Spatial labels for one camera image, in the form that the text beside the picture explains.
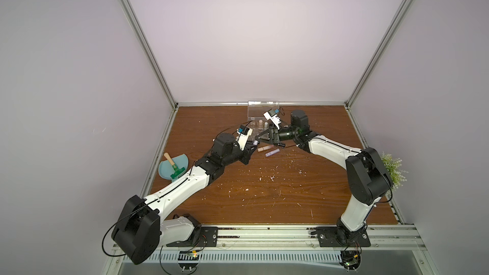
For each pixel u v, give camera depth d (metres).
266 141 0.76
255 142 0.79
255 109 1.04
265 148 0.97
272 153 0.97
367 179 0.47
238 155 0.69
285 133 0.74
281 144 1.00
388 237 0.74
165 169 0.93
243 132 0.68
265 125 1.02
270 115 0.76
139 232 0.40
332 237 0.73
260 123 1.00
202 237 0.73
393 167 0.73
